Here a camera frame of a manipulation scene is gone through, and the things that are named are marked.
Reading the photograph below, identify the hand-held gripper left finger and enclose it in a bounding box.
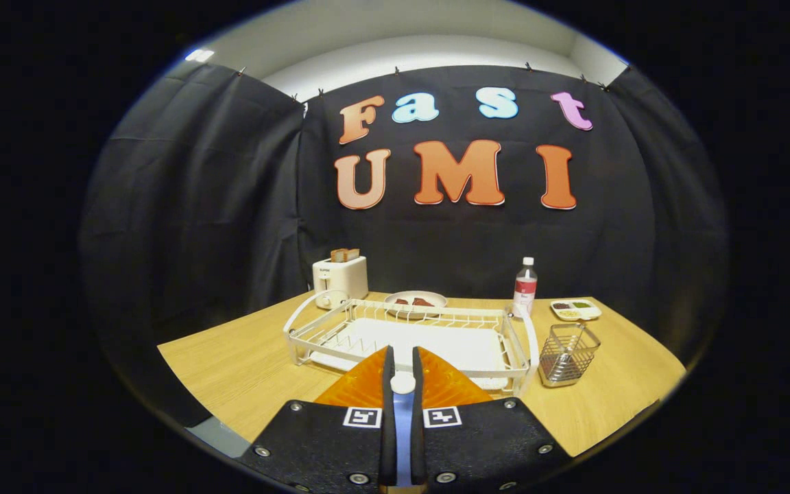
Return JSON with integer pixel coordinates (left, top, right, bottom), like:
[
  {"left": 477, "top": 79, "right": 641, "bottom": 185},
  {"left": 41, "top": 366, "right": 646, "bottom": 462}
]
[{"left": 241, "top": 345, "right": 397, "bottom": 494}]

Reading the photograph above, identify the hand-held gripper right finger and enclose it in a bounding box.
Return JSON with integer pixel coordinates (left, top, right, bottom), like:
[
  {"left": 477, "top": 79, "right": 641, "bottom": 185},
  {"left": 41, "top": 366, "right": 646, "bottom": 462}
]
[{"left": 410, "top": 345, "right": 572, "bottom": 494}]

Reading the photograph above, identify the white wire dish rack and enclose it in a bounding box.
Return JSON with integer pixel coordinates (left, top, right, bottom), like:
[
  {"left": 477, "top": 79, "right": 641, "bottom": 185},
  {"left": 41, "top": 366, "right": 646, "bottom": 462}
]
[{"left": 283, "top": 291, "right": 540, "bottom": 397}]

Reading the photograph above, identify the metal wire basket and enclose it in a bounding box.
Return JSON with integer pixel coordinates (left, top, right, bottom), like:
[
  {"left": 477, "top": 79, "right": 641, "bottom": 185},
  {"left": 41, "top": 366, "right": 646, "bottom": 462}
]
[{"left": 538, "top": 322, "right": 602, "bottom": 388}]

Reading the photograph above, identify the white round plate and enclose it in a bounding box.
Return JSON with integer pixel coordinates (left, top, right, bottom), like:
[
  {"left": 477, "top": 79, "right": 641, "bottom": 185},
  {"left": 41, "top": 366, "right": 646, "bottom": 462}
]
[{"left": 383, "top": 290, "right": 448, "bottom": 320}]

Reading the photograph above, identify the white divided dish with beans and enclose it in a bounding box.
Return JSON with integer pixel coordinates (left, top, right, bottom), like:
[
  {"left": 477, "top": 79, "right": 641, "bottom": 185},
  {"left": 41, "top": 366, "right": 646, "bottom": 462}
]
[{"left": 550, "top": 298, "right": 602, "bottom": 322}]

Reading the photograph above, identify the white drip tray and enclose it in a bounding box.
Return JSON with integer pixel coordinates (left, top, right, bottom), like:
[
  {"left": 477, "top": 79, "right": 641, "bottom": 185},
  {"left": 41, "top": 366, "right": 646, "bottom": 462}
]
[{"left": 309, "top": 317, "right": 514, "bottom": 390}]

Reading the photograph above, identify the white toaster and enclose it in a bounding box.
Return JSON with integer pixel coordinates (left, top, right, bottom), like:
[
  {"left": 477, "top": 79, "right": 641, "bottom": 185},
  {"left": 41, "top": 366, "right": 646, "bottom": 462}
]
[{"left": 312, "top": 255, "right": 370, "bottom": 311}]

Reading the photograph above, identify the clear bottle with red label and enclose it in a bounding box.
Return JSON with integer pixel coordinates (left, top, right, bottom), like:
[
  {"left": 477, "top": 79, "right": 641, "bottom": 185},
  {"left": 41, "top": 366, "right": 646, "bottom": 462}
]
[{"left": 512, "top": 257, "right": 538, "bottom": 318}]

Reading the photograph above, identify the row of backdrop clips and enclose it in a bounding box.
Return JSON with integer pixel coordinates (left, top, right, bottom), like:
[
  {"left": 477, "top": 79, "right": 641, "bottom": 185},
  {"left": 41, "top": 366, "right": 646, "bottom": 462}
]
[{"left": 237, "top": 62, "right": 632, "bottom": 104}]

